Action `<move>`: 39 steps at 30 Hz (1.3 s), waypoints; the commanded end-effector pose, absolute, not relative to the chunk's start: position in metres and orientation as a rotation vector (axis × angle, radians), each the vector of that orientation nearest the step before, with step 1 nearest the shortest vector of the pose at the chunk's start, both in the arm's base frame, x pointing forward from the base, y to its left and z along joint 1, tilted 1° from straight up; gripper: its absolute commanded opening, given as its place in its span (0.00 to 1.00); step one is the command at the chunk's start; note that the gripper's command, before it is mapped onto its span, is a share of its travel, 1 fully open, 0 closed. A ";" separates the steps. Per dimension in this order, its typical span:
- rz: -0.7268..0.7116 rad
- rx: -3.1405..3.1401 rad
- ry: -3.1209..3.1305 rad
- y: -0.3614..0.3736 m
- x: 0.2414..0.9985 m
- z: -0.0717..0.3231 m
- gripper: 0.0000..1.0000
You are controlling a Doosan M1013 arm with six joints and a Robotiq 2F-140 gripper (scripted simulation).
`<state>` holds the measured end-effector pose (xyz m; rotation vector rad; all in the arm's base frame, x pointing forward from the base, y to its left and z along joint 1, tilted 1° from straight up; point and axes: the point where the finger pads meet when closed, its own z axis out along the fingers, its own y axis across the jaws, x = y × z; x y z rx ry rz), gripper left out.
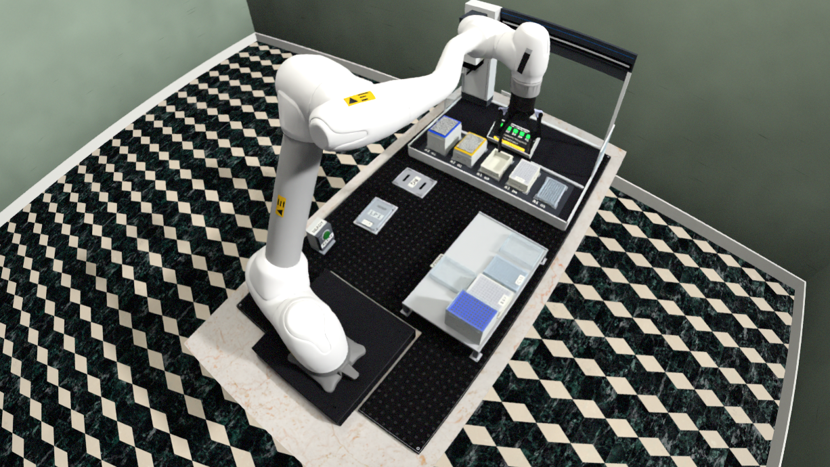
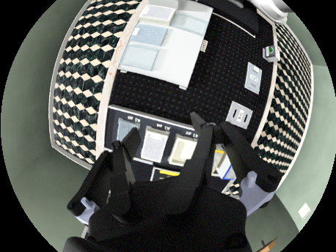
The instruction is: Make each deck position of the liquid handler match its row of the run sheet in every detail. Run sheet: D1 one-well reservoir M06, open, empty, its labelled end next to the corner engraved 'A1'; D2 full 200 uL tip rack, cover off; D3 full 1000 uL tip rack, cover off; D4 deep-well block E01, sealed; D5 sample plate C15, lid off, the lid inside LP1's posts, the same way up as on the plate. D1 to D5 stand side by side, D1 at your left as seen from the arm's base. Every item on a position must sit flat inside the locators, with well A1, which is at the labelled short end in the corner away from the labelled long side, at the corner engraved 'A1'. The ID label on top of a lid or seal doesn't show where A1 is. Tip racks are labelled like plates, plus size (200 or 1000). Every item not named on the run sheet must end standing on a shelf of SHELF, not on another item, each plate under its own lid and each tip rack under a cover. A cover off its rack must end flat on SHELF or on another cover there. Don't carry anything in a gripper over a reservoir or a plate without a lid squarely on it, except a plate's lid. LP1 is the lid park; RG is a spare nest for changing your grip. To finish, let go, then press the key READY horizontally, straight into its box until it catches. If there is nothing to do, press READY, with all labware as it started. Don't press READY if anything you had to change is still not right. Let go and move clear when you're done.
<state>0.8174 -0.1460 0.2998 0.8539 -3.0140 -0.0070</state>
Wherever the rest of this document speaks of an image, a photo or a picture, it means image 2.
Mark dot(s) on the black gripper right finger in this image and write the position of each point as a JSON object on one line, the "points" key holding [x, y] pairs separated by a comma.
{"points": [[258, 179]]}

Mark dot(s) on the white ready key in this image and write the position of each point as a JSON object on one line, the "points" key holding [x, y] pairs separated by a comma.
{"points": [[271, 54]]}

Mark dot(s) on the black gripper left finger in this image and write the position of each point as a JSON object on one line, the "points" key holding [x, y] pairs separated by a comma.
{"points": [[110, 172]]}

